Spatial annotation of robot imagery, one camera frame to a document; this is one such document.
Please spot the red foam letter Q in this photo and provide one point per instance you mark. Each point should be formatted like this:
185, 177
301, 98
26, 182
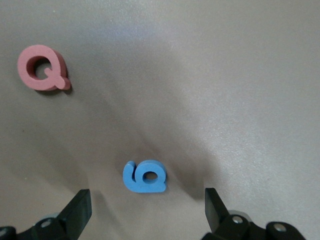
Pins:
23, 72

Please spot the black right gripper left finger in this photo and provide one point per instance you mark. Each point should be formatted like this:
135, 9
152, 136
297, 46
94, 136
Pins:
77, 212

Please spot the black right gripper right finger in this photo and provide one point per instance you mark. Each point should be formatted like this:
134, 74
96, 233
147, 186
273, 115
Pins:
215, 212

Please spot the blue foam letter g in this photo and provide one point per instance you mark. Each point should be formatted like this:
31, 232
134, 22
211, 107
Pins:
130, 180

